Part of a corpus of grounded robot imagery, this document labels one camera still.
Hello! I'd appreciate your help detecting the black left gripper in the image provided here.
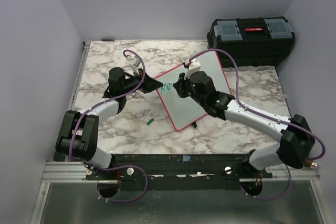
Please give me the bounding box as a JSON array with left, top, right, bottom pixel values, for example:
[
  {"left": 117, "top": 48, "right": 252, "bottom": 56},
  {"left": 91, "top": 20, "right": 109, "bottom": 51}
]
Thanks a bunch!
[{"left": 121, "top": 69, "right": 163, "bottom": 95}]

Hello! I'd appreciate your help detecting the pink framed whiteboard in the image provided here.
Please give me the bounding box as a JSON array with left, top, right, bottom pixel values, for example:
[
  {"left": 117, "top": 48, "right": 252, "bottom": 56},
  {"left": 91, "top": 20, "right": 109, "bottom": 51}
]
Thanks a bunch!
[{"left": 155, "top": 51, "right": 231, "bottom": 131}]

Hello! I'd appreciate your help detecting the green marker cap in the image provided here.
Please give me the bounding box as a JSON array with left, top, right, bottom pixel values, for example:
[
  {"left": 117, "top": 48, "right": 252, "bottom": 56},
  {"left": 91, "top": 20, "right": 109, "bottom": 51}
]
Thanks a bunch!
[{"left": 146, "top": 118, "right": 154, "bottom": 125}]

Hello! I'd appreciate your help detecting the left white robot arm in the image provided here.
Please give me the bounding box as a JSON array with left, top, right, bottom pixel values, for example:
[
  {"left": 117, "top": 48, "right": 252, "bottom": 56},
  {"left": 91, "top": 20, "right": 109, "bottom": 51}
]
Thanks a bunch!
[{"left": 55, "top": 67, "right": 163, "bottom": 179}]

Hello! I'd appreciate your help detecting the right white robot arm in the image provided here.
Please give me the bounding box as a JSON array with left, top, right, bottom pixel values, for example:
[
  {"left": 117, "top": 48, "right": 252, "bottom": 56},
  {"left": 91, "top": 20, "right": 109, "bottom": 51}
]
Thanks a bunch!
[{"left": 173, "top": 71, "right": 315, "bottom": 178}]

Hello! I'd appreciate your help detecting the blue tape piece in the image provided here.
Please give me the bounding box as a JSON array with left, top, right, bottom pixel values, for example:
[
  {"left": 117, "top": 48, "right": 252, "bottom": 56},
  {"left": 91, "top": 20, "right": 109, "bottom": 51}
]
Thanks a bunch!
[{"left": 182, "top": 155, "right": 191, "bottom": 162}]

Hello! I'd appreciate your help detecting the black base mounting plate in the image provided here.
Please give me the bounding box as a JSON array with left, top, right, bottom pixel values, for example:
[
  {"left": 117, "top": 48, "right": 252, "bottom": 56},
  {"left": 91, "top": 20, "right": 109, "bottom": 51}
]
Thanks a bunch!
[{"left": 87, "top": 154, "right": 272, "bottom": 191}]

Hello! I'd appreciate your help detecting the black plastic toolbox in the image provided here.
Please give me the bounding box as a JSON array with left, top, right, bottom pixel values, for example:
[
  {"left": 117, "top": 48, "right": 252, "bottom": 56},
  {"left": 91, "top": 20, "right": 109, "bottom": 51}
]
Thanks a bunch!
[{"left": 206, "top": 16, "right": 295, "bottom": 67}]

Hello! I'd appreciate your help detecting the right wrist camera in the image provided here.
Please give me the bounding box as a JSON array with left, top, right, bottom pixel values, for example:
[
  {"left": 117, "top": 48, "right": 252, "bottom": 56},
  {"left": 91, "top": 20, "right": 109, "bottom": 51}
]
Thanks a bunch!
[{"left": 183, "top": 58, "right": 201, "bottom": 80}]

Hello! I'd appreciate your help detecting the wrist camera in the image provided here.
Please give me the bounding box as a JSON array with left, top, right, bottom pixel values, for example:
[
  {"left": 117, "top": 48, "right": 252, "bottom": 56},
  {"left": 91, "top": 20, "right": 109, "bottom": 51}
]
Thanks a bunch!
[
  {"left": 126, "top": 55, "right": 141, "bottom": 75},
  {"left": 183, "top": 58, "right": 201, "bottom": 80}
]

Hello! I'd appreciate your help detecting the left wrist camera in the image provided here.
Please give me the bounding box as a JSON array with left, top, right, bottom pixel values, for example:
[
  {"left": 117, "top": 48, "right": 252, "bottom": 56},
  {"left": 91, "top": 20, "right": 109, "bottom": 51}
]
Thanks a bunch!
[{"left": 126, "top": 55, "right": 141, "bottom": 75}]

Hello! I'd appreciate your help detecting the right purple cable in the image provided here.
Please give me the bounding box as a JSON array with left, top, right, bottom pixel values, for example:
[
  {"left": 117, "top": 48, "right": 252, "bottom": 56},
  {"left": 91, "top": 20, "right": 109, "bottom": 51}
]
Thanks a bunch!
[{"left": 185, "top": 48, "right": 326, "bottom": 201}]

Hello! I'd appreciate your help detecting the aluminium table edge rail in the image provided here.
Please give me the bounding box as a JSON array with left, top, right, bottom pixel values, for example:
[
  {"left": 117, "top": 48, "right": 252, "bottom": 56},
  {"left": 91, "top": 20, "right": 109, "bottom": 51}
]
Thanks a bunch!
[{"left": 30, "top": 41, "right": 91, "bottom": 223}]

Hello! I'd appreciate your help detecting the brown cable connector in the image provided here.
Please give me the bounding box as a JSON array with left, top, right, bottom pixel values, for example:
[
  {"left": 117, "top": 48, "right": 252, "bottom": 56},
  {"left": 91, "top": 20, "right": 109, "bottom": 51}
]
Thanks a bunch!
[{"left": 305, "top": 159, "right": 319, "bottom": 169}]

